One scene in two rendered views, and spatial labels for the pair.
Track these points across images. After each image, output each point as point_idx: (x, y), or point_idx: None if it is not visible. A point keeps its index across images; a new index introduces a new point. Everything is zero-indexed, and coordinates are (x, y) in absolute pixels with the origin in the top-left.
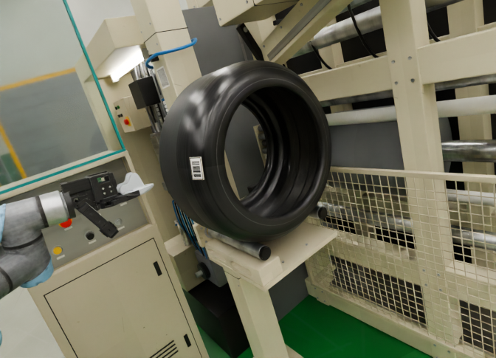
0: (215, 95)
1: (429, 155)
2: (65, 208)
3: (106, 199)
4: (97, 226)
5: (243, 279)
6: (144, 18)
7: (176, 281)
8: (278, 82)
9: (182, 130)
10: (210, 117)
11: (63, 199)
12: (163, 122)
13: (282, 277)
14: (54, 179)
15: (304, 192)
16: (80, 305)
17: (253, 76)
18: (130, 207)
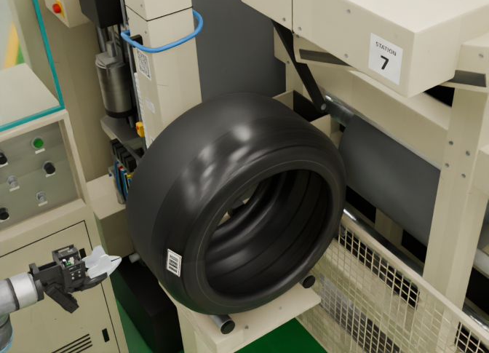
0: (212, 189)
1: (455, 252)
2: (36, 297)
3: (74, 285)
4: (60, 305)
5: None
6: None
7: None
8: (292, 164)
9: (165, 214)
10: (200, 215)
11: (34, 288)
12: (121, 48)
13: (241, 347)
14: None
15: (295, 246)
16: None
17: (262, 164)
18: (58, 177)
